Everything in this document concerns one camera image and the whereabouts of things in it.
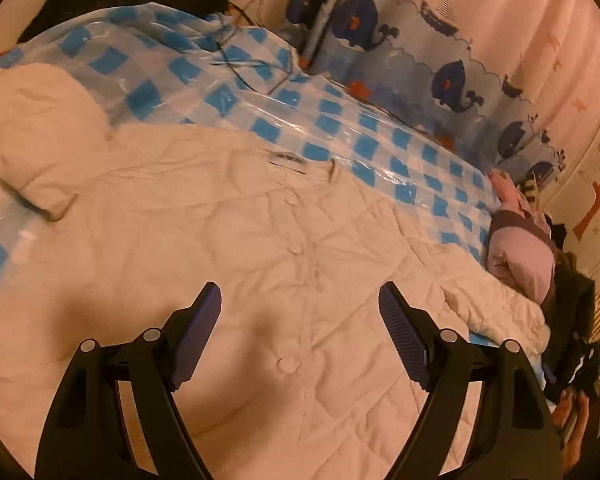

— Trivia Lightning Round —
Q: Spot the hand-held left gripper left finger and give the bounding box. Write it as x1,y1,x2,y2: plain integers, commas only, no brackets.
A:
34,281,223,480

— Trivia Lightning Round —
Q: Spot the blue checked plastic sheet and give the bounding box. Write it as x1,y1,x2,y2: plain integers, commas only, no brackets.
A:
0,2,506,301

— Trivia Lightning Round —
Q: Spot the striped cloth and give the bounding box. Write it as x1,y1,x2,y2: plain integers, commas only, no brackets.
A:
520,169,548,208

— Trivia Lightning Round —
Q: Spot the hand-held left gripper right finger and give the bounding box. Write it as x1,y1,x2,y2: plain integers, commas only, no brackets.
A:
378,281,566,480

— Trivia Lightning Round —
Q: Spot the dark clothes heap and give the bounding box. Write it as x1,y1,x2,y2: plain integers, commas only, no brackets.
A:
540,250,600,401

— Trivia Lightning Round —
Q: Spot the black cable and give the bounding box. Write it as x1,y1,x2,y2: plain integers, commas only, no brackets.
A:
215,2,301,96

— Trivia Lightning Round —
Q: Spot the pink clothes pile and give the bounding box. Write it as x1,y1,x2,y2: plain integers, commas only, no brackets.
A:
485,167,558,303

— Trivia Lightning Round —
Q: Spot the grey rolled mat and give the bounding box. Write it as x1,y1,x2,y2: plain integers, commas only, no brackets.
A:
300,0,361,68

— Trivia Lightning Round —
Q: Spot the white padded jacket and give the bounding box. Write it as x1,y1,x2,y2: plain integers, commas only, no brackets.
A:
0,62,551,480

